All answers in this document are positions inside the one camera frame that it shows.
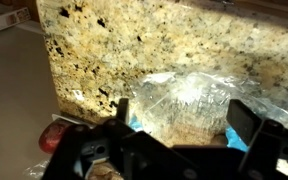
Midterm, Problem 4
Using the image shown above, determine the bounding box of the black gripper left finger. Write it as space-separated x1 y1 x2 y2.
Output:
41 97 137 180

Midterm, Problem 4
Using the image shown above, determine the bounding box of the red round object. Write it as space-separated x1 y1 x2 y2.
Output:
38 119 73 155

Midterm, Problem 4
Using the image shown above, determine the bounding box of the clear and blue potato bag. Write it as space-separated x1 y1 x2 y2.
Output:
127 70 288 154

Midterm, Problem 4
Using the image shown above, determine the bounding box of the white box with red print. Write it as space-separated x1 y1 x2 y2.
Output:
0 6 32 36

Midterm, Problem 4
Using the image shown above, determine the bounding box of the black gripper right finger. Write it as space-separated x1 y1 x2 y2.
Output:
226 98 288 180

